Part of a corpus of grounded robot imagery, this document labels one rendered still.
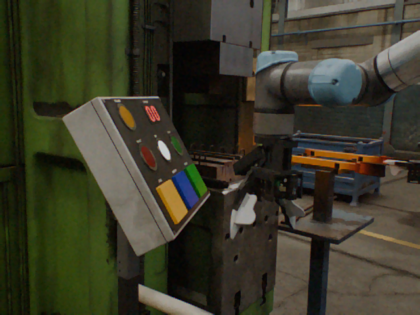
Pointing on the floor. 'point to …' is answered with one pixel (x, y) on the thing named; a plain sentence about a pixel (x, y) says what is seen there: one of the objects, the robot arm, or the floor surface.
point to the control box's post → (127, 275)
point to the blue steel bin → (354, 189)
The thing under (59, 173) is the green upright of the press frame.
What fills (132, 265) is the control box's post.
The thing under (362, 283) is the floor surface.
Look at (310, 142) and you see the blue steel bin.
